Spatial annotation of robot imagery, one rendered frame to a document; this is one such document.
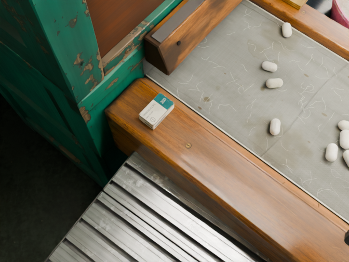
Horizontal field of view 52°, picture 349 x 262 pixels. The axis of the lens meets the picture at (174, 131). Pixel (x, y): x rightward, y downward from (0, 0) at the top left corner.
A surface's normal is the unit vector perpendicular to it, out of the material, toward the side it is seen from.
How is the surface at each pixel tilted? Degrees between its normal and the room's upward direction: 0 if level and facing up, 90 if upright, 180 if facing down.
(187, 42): 67
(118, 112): 0
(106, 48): 90
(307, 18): 0
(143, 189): 0
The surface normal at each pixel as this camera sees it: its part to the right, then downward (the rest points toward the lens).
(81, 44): 0.78, 0.59
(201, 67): 0.04, -0.40
